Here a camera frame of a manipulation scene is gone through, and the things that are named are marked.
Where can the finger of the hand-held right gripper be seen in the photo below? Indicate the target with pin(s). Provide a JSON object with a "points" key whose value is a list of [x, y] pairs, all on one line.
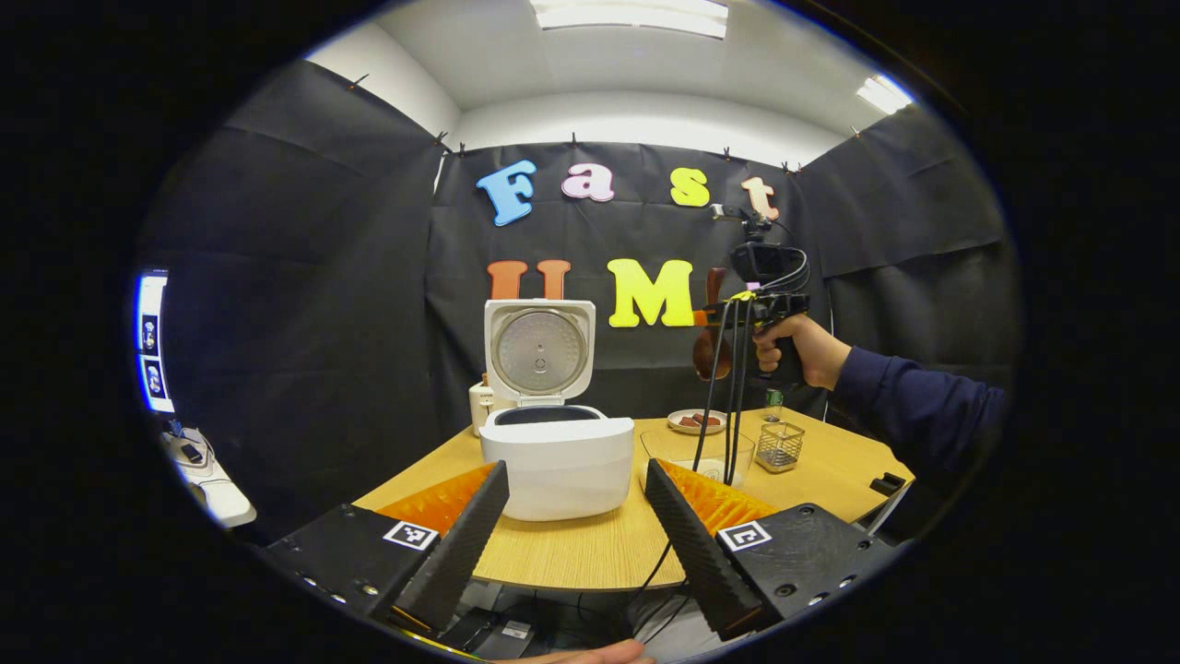
{"points": [[702, 317]]}

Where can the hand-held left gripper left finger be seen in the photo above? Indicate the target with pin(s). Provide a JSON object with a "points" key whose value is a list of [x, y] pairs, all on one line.
{"points": [[461, 553]]}

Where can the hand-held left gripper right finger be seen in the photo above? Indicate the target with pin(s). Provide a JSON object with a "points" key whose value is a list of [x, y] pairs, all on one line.
{"points": [[691, 553]]}

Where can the brown wooden spoon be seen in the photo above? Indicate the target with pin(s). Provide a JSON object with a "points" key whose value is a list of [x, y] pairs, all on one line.
{"points": [[712, 355]]}

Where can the white rice cooker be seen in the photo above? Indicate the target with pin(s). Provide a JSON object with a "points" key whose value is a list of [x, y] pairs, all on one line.
{"points": [[562, 470]]}

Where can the white round plate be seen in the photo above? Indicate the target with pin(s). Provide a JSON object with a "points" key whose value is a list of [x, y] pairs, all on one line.
{"points": [[687, 425]]}

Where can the white toaster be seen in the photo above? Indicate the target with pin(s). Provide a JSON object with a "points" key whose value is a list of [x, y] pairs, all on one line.
{"points": [[479, 410]]}

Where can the small ceiling light panel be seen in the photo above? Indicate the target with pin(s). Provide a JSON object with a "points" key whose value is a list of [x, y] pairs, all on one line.
{"points": [[883, 92]]}

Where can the white side table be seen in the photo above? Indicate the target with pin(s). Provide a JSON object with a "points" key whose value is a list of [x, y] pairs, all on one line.
{"points": [[217, 489]]}

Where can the black backdrop cloth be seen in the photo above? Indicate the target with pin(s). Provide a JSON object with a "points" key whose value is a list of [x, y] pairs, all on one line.
{"points": [[313, 323]]}

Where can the large ceiling light panel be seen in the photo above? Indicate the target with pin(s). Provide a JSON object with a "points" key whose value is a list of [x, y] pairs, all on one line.
{"points": [[631, 17]]}

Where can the black phone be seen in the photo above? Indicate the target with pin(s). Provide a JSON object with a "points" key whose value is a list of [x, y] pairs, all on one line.
{"points": [[191, 453]]}

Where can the computer monitor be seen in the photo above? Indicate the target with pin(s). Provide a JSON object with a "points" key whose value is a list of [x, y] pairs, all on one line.
{"points": [[152, 341]]}

